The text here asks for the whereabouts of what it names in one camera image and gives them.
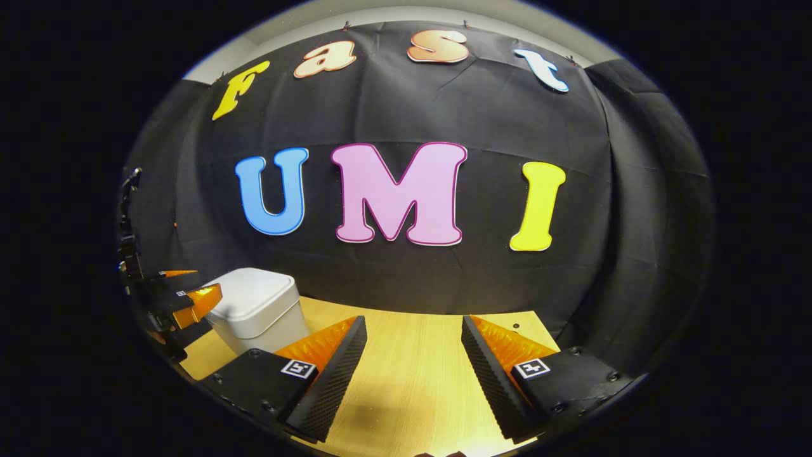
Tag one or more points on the wooden desktop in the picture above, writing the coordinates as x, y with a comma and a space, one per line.
412, 381

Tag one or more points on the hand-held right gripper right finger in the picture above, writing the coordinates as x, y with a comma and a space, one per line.
491, 384

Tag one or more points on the black backdrop cloth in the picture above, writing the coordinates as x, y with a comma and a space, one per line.
444, 273

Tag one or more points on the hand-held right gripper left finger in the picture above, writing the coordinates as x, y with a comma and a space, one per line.
336, 377

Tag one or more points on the grey desktop garbage bin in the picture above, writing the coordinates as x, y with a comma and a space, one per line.
254, 298

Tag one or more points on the black clamp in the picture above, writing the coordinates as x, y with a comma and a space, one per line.
132, 179

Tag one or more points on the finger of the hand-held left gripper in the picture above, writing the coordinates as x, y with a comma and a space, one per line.
165, 282
171, 301

